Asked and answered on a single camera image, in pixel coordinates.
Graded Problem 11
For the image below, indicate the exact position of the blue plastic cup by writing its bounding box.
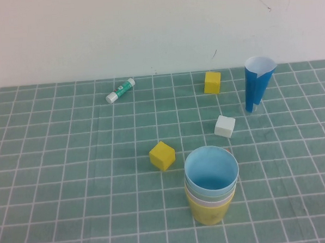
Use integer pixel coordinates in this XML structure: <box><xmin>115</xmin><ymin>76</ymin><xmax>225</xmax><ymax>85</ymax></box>
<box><xmin>183</xmin><ymin>144</ymin><xmax>241</xmax><ymax>200</ymax></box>

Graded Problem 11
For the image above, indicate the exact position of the green plastic cup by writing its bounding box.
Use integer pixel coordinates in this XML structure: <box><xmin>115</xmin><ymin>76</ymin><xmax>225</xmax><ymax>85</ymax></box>
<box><xmin>184</xmin><ymin>177</ymin><xmax>238</xmax><ymax>205</ymax></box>

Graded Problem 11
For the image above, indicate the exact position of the pink plastic cup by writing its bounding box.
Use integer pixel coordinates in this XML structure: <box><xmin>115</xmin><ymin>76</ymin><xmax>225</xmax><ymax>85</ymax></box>
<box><xmin>185</xmin><ymin>184</ymin><xmax>236</xmax><ymax>210</ymax></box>

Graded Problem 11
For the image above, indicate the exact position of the yellow cube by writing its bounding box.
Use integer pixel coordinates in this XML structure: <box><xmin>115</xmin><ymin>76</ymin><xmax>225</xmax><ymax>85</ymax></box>
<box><xmin>148</xmin><ymin>140</ymin><xmax>177</xmax><ymax>173</ymax></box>
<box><xmin>203</xmin><ymin>71</ymin><xmax>223</xmax><ymax>95</ymax></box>

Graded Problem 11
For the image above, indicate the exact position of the green white glue stick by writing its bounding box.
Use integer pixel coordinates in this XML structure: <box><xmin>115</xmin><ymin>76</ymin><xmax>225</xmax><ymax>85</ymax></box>
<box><xmin>104</xmin><ymin>77</ymin><xmax>137</xmax><ymax>104</ymax></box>

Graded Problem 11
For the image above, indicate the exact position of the white cube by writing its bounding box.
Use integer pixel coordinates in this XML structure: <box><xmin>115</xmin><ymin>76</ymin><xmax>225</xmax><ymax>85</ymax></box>
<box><xmin>213</xmin><ymin>114</ymin><xmax>237</xmax><ymax>139</ymax></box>

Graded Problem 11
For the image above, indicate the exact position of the blue rolled paper cone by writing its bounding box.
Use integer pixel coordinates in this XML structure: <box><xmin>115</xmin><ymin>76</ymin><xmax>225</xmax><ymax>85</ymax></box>
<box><xmin>243</xmin><ymin>55</ymin><xmax>280</xmax><ymax>114</ymax></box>

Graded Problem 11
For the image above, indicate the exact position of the green checked tablecloth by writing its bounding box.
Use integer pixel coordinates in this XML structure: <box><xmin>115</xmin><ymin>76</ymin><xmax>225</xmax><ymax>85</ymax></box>
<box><xmin>0</xmin><ymin>59</ymin><xmax>325</xmax><ymax>243</ymax></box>

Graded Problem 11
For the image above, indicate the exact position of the yellow plastic cup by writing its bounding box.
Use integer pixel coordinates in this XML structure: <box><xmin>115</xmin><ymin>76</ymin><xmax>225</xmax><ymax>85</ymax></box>
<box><xmin>185</xmin><ymin>190</ymin><xmax>237</xmax><ymax>227</ymax></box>

